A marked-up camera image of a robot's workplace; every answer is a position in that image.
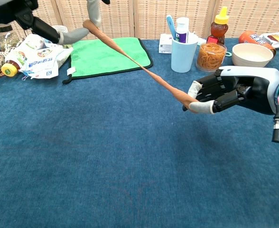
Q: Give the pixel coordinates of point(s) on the bamboo folding screen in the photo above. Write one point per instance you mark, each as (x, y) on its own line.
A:
(142, 16)

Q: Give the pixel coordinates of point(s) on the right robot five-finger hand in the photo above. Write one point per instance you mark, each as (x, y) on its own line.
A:
(253, 80)

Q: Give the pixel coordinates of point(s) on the green microfiber cloth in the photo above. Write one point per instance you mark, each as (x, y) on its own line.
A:
(101, 61)

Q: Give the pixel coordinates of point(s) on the small red block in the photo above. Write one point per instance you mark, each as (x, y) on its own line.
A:
(212, 40)

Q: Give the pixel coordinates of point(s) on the light blue plastic cup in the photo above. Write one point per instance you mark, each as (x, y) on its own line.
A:
(183, 57)

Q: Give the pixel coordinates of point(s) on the honey bottle with yellow cap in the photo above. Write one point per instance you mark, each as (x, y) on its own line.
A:
(219, 28)

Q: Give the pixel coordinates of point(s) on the clear jar of rubber bands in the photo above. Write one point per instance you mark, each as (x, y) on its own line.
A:
(211, 57)

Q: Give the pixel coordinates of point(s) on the white bottle with yellow cap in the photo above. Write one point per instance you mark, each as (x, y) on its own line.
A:
(18, 57)

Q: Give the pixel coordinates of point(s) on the white wrapped snack package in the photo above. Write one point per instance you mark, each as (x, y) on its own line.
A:
(278, 39)

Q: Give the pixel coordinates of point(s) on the small white printed box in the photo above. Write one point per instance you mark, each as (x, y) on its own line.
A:
(165, 44)

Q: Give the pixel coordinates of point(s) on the white and purple toothpaste tube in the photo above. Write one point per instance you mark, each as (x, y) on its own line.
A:
(182, 29)

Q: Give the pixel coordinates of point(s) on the clear tub of colourful clips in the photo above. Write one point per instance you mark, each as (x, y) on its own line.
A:
(61, 29)

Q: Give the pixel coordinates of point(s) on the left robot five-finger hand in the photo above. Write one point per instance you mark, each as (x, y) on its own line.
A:
(9, 9)

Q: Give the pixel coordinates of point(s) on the glass jar with black lid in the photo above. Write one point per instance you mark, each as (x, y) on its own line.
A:
(5, 38)

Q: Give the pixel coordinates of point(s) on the blue fuzzy table cover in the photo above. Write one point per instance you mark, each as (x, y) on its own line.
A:
(106, 154)

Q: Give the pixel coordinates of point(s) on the white printed plastic bag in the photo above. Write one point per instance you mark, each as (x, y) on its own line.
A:
(42, 64)

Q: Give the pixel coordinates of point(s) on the small binder clip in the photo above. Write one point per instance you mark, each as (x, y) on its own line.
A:
(25, 77)

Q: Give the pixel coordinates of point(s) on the orange stretchy sausage toy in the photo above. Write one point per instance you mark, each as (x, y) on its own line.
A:
(106, 38)

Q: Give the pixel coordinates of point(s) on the beige bowl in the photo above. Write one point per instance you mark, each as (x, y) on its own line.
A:
(251, 55)

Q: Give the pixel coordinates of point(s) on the light blue toothbrush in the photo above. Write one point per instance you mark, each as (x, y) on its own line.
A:
(170, 26)

